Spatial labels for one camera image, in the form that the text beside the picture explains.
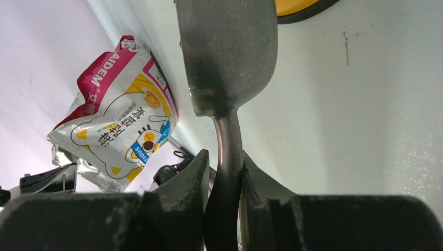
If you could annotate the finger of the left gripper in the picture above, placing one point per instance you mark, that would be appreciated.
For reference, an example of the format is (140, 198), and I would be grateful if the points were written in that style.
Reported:
(60, 179)

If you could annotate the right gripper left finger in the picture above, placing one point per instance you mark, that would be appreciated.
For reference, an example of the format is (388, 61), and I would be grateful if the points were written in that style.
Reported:
(168, 218)

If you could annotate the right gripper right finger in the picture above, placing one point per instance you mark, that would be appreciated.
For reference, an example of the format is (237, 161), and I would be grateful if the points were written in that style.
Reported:
(275, 218)

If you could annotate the pet food bag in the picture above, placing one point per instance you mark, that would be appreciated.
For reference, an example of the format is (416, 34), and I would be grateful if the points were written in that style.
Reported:
(123, 113)

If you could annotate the metal food scoop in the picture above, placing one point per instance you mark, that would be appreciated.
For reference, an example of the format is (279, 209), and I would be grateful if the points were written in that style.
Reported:
(230, 51)

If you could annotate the yellow double pet bowl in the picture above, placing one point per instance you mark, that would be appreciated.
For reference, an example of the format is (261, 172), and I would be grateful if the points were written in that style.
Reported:
(293, 11)

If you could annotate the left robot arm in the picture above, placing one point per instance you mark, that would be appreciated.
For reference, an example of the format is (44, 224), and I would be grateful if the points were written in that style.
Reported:
(173, 169)

